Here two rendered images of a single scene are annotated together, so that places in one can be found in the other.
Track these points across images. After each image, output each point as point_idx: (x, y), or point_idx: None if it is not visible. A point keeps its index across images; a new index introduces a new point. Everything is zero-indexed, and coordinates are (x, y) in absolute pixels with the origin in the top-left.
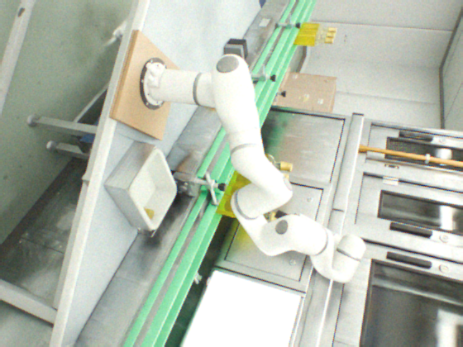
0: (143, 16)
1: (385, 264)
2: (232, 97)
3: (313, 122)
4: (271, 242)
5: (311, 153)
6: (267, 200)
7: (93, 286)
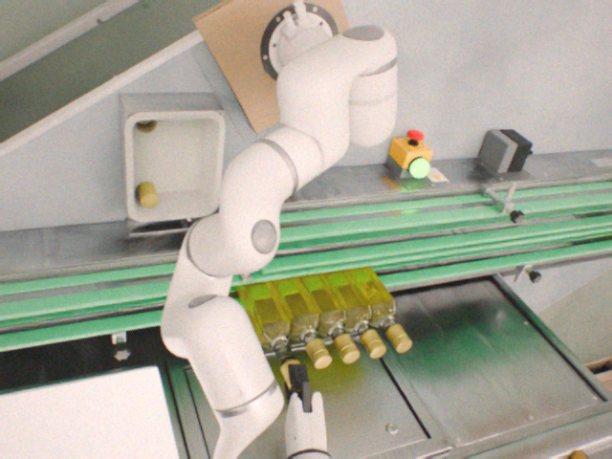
0: None
1: None
2: (312, 60)
3: (544, 359)
4: (173, 313)
5: (484, 387)
6: (214, 232)
7: (1, 205)
